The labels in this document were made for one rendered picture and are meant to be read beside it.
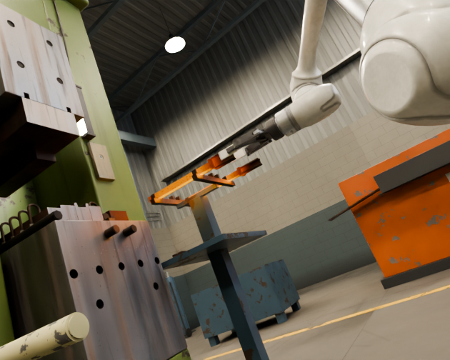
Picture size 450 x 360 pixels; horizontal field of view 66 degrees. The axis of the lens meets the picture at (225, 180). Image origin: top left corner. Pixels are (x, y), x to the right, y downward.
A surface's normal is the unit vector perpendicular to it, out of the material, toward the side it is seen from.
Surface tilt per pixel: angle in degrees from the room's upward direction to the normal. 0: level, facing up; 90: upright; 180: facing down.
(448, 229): 90
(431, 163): 90
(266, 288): 90
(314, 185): 90
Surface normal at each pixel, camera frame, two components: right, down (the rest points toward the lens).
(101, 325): 0.82, -0.44
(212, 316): -0.45, -0.11
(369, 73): -0.84, 0.41
